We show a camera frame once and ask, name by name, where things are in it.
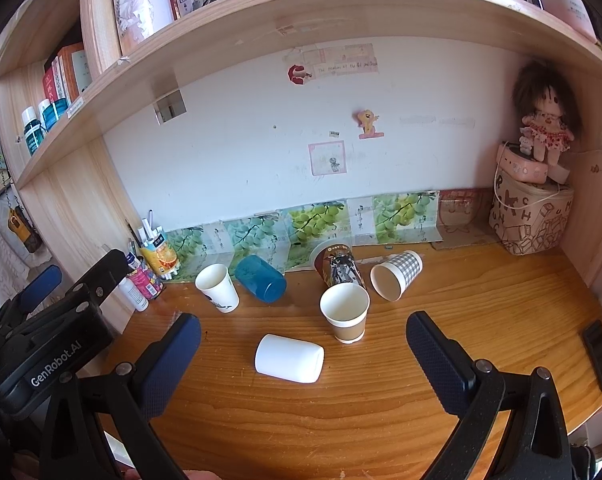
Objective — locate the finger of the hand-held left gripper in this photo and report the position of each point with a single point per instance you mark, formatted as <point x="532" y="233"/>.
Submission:
<point x="108" y="270"/>
<point x="42" y="282"/>

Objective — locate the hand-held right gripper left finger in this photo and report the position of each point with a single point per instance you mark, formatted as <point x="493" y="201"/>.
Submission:
<point x="173" y="362"/>

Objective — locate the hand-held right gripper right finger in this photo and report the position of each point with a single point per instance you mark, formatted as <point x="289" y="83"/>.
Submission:
<point x="438" y="362"/>

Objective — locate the white plastic cup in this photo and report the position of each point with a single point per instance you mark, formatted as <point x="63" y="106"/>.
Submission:
<point x="289" y="358"/>

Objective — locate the white paper cup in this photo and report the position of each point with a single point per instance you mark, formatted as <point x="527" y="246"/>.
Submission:
<point x="217" y="287"/>

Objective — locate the checked paper cup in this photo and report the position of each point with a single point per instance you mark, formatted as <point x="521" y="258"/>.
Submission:
<point x="397" y="274"/>

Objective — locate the brown paper cup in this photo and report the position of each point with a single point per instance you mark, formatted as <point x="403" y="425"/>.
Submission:
<point x="345" y="312"/>

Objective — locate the blue plastic cup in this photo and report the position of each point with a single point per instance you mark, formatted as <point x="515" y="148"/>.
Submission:
<point x="261" y="278"/>

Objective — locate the dark printed paper cup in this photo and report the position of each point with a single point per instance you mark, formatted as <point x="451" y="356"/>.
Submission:
<point x="337" y="266"/>

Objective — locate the white tube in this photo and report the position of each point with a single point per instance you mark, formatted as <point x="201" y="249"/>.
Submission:
<point x="135" y="294"/>

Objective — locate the pink printed can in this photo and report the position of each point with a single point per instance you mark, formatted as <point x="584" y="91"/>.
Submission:
<point x="146" y="281"/>

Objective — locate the brown hanging pouch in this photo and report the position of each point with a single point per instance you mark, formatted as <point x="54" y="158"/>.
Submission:
<point x="22" y="232"/>

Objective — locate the cardboard sheet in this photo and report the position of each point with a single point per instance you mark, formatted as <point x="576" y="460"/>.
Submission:
<point x="463" y="237"/>

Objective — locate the teal bottle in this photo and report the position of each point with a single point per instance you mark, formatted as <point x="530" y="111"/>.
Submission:
<point x="32" y="131"/>
<point x="49" y="114"/>

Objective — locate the grape print box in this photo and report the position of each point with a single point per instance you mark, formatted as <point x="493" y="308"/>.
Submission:
<point x="406" y="212"/>
<point x="313" y="222"/>

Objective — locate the red patterned box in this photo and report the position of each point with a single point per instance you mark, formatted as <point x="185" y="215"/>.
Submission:
<point x="458" y="207"/>

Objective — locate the black phone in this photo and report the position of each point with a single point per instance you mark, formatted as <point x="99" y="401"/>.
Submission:
<point x="601" y="355"/>

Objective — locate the letter print storage bag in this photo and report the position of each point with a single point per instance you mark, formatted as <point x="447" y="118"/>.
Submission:
<point x="531" y="222"/>

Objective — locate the red spine book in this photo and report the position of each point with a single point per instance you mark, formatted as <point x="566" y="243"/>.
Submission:
<point x="51" y="85"/>

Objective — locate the orange cover book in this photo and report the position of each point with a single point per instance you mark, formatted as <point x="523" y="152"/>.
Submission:
<point x="78" y="67"/>

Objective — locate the pink round box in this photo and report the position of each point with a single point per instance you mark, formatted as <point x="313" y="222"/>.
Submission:
<point x="523" y="166"/>

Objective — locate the pink square sticker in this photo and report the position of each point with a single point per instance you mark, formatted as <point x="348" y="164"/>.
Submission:
<point x="327" y="158"/>

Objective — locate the yellow pony sticker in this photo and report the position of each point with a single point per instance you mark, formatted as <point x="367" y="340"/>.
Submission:
<point x="368" y="121"/>

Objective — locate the pale illustrated book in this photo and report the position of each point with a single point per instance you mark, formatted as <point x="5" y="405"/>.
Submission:
<point x="141" y="2"/>

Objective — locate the brown-haired rag doll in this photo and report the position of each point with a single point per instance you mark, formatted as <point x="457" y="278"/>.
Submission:
<point x="546" y="110"/>

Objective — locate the taped paper note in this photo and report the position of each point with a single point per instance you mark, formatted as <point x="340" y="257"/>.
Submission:
<point x="341" y="60"/>

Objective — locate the wooden bookshelf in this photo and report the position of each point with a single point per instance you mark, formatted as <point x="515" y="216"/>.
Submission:
<point x="331" y="15"/>

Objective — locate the white paper booklet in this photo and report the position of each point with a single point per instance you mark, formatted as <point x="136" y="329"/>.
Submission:
<point x="571" y="10"/>

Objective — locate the red wall sticker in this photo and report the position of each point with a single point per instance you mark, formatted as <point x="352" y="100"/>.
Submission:
<point x="296" y="74"/>

